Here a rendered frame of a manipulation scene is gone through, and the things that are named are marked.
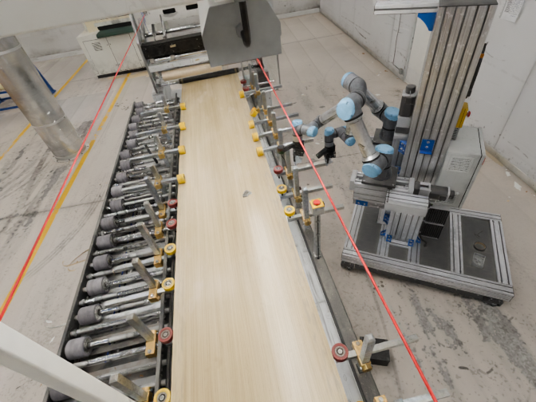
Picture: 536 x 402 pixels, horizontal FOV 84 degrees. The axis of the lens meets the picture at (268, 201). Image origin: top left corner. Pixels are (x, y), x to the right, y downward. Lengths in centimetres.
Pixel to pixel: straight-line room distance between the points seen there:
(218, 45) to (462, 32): 162
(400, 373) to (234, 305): 137
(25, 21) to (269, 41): 30
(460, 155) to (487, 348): 144
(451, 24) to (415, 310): 203
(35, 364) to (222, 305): 106
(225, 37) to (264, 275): 153
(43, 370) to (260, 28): 89
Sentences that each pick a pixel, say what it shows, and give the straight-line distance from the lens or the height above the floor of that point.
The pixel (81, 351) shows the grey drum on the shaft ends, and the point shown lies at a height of 84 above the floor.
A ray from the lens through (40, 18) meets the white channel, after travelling 39.
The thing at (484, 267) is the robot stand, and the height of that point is 21.
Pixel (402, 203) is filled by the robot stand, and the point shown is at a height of 95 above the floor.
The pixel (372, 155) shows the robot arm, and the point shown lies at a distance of 200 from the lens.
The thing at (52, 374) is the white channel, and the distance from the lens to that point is 101.
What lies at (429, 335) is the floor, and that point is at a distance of 280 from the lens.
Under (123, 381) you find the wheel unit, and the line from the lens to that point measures 162.
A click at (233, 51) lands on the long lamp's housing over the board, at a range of 52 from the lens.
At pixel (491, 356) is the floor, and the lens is 290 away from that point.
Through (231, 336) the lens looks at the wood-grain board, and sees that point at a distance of 173.
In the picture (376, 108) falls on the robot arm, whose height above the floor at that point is 126.
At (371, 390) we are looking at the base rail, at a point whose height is 70.
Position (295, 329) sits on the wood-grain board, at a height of 90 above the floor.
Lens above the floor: 247
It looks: 44 degrees down
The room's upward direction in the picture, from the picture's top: 10 degrees counter-clockwise
